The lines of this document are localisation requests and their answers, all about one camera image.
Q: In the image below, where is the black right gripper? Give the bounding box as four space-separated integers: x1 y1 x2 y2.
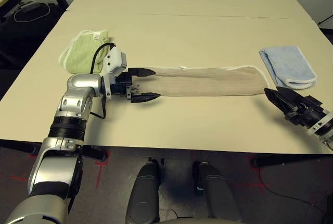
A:
264 86 328 131

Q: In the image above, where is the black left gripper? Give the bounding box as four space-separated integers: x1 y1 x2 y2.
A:
111 67 161 104

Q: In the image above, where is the beige towel with white trim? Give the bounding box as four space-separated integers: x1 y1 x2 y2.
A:
148 64 270 97

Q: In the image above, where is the light blue folded towel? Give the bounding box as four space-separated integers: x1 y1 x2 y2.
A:
259 45 318 90

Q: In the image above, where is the green folded towel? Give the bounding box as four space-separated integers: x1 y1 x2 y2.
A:
58 29 115 74

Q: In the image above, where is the black tripod stand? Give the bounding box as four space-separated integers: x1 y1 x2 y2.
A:
317 14 333 29

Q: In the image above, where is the grey right robot leg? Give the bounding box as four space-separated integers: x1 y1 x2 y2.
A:
192 160 242 224

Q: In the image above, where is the black bag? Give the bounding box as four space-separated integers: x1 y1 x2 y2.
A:
0 1 66 60

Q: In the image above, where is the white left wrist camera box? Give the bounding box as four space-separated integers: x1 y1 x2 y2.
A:
102 48 129 99

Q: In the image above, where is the grey charger with white cable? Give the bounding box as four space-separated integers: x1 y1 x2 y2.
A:
13 1 50 23

